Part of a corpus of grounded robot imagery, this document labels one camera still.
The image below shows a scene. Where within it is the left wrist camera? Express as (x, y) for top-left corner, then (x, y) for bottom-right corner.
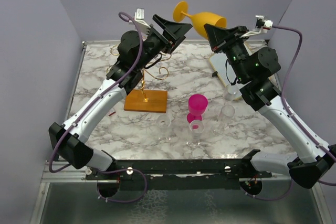
(134, 8), (151, 35)

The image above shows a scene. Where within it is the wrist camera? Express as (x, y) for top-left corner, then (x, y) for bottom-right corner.
(241, 15), (273, 38)
(134, 8), (151, 35)

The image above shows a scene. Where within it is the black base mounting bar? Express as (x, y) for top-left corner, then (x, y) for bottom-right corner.
(86, 150), (271, 191)

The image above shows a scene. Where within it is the white board gold rim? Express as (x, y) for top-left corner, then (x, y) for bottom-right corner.
(209, 53), (236, 87)

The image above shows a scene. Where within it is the pink plastic wine glass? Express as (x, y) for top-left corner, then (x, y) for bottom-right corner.
(186, 94), (208, 123)

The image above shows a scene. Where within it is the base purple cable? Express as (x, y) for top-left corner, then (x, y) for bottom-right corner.
(96, 168), (149, 204)
(243, 176), (296, 202)

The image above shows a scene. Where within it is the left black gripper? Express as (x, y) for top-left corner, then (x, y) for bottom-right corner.
(136, 15), (192, 71)

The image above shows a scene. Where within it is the yellow plastic wine glass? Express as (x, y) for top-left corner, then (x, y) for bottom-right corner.
(173, 1), (227, 40)

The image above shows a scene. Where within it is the clear wine glass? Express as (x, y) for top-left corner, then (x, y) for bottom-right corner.
(156, 114), (172, 141)
(187, 120), (204, 145)
(223, 84), (241, 102)

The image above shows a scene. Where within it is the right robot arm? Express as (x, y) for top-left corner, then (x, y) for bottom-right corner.
(204, 24), (335, 189)

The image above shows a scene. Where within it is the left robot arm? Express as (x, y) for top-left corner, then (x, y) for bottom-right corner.
(48, 12), (192, 179)

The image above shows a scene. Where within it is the clear flute glass right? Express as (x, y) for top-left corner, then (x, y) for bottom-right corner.
(211, 104), (235, 136)

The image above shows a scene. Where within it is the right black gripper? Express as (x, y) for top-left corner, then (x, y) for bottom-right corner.
(204, 24), (250, 83)

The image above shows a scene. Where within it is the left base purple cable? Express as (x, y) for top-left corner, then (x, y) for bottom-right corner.
(96, 168), (149, 204)

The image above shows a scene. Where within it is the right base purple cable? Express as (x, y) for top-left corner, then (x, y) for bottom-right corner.
(243, 176), (296, 202)

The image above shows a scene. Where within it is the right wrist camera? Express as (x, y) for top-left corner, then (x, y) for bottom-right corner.
(241, 15), (273, 38)

